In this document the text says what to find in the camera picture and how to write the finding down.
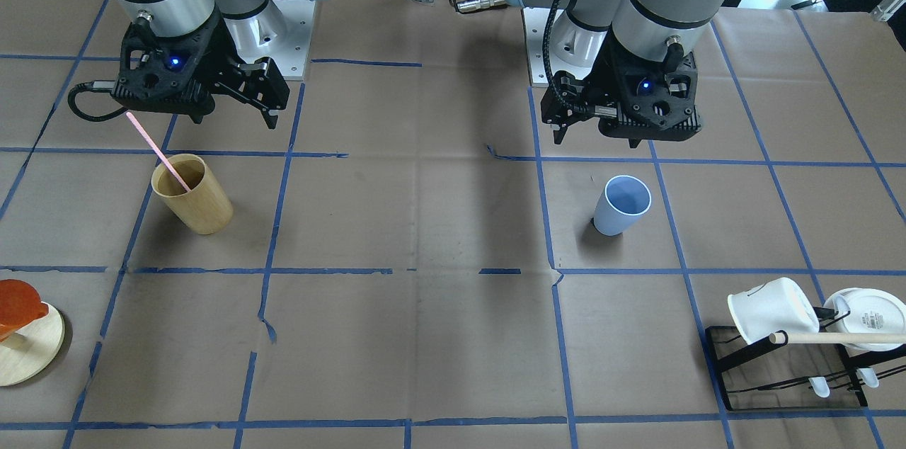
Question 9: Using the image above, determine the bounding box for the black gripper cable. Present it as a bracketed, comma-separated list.
[542, 0, 591, 81]
[68, 81, 128, 123]

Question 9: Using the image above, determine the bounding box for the silver metal connector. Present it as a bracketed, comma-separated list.
[449, 0, 508, 14]

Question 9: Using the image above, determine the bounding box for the white mug with smiley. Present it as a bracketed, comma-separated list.
[727, 277, 820, 343]

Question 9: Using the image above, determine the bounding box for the black wire mug rack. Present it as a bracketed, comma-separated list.
[705, 326, 904, 413]

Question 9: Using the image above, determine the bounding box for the wooden mug tree stand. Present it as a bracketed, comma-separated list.
[1, 302, 66, 387]

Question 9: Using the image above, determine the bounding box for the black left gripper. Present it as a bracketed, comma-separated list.
[541, 32, 702, 148]

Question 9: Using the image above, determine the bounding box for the white mug showing base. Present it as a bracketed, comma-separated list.
[824, 288, 905, 334]

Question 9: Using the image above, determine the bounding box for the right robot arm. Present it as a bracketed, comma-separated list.
[67, 0, 323, 129]

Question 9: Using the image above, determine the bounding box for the light blue plastic cup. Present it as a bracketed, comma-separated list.
[592, 175, 653, 237]

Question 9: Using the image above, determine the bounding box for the wooden bamboo cup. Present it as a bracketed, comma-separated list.
[150, 154, 235, 235]

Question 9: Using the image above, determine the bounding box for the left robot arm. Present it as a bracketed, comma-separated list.
[506, 0, 725, 148]

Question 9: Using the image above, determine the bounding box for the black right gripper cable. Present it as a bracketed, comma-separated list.
[68, 81, 128, 123]

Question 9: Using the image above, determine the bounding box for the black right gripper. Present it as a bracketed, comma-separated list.
[111, 10, 290, 130]

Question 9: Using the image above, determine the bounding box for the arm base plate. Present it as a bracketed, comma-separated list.
[224, 0, 318, 81]
[521, 7, 617, 89]

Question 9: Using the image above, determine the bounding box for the orange cup on stand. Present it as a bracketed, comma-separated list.
[1, 279, 49, 341]

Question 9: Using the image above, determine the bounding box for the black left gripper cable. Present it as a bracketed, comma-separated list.
[542, 0, 591, 81]

